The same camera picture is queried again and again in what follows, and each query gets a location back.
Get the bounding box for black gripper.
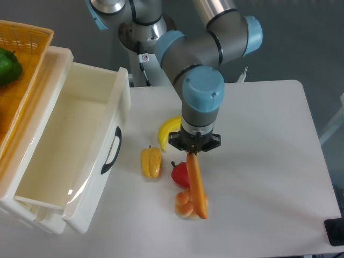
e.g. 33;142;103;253
168;130;221;155

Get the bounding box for long orange bread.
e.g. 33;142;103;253
187;152;208;219

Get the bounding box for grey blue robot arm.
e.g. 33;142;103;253
86;1;263;153

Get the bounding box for round knotted bread roll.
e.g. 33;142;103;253
174;188;208;220

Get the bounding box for red bell pepper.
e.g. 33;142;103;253
171;161;190;188

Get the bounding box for yellow banana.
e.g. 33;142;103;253
157;116;181;151

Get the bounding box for yellow bell pepper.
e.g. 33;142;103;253
140;146;162;178

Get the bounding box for white plastic drawer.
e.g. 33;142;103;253
15;63;131;233

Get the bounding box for black device at edge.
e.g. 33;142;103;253
324;218;343;246

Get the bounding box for green bell pepper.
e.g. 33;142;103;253
1;48;23;86

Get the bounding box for orange woven basket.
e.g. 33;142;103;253
1;20;54;155

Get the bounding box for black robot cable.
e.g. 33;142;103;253
136;40;152;87

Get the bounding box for black drawer handle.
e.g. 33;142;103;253
101;126;122;175

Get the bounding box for white drawer cabinet frame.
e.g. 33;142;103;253
1;46;73;234

